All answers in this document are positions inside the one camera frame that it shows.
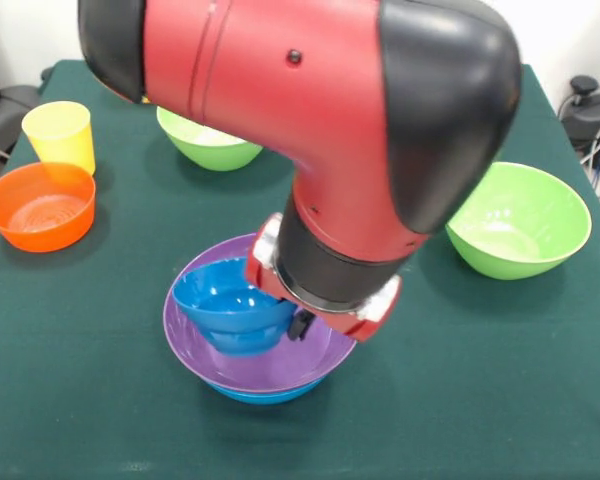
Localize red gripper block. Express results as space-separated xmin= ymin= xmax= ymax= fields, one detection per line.
xmin=244 ymin=212 xmax=404 ymax=344

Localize purple bowl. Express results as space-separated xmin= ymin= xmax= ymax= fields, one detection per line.
xmin=162 ymin=232 xmax=359 ymax=393

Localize small dark blue bowl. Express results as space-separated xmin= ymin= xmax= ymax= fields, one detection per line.
xmin=172 ymin=256 xmax=299 ymax=358

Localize large light blue bowl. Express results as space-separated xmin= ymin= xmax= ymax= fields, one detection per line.
xmin=202 ymin=372 xmax=331 ymax=406

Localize dark green table cloth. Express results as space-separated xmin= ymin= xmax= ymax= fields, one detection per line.
xmin=0 ymin=59 xmax=600 ymax=480

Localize green bowl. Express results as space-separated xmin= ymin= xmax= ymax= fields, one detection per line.
xmin=444 ymin=161 xmax=593 ymax=281
xmin=156 ymin=105 xmax=265 ymax=172

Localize orange bowl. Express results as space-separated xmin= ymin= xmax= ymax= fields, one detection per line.
xmin=0 ymin=161 xmax=97 ymax=254

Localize yellow cup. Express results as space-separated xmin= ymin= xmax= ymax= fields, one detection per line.
xmin=21 ymin=100 xmax=97 ymax=177

